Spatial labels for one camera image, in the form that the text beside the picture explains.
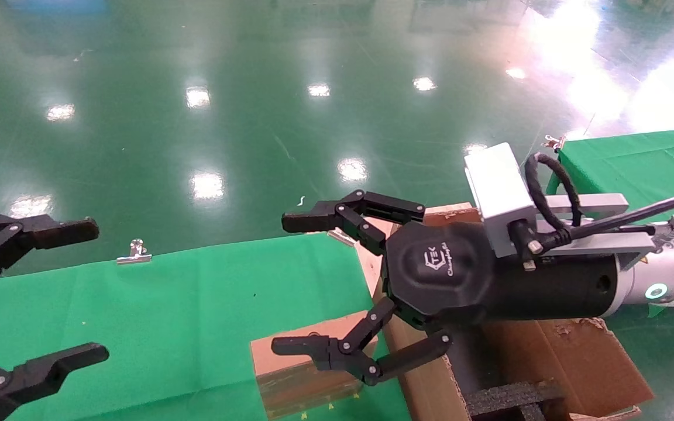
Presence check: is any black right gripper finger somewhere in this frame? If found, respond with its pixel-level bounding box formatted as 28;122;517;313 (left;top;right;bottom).
281;189;425;256
271;297;452;387

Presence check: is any small brown cardboard box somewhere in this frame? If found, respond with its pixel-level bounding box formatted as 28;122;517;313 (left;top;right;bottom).
249;310;381;420

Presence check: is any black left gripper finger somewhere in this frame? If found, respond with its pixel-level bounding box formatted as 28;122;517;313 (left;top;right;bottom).
0;343;109;421
0;213;99;293

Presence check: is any large open cardboard carton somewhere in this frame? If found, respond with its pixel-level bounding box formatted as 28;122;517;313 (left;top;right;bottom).
355;202;656;421

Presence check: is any black foam divider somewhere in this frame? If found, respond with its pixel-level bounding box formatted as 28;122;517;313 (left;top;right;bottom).
466;380;566;421

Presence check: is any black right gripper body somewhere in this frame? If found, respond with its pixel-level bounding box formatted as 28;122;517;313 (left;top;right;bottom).
384;221;620;328

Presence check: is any large green table cloth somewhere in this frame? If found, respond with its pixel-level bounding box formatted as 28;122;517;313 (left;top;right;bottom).
0;233;411;421

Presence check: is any small green table cloth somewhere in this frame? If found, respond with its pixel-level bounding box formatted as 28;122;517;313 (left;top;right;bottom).
546;126;674;319

